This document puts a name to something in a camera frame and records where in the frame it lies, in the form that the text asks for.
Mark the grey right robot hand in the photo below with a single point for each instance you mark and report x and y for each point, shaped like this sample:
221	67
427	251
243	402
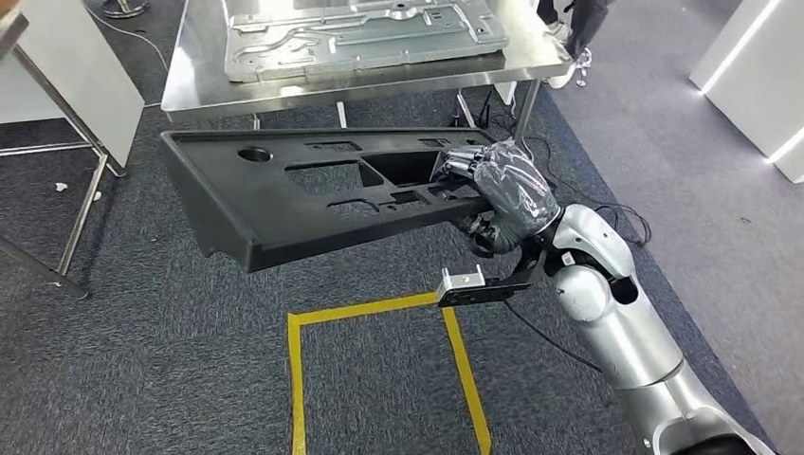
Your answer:
515	194

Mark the black plastic panel part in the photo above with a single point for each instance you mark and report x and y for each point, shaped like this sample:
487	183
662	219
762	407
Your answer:
251	207

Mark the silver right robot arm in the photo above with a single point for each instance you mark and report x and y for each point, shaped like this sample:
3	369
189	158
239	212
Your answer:
622	333

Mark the stainless steel workbench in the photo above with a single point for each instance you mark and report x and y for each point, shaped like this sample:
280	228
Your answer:
201	94

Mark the seated person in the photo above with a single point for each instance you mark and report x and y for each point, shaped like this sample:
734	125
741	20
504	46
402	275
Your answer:
584	25

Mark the stamped metal panel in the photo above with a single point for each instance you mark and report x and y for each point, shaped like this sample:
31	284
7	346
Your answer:
352	44

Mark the white lit plinth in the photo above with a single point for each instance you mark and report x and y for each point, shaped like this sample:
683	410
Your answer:
793	163
754	75

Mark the white side table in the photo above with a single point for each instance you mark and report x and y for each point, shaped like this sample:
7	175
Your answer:
75	75

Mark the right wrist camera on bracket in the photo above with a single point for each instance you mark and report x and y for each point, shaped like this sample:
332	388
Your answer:
462	282

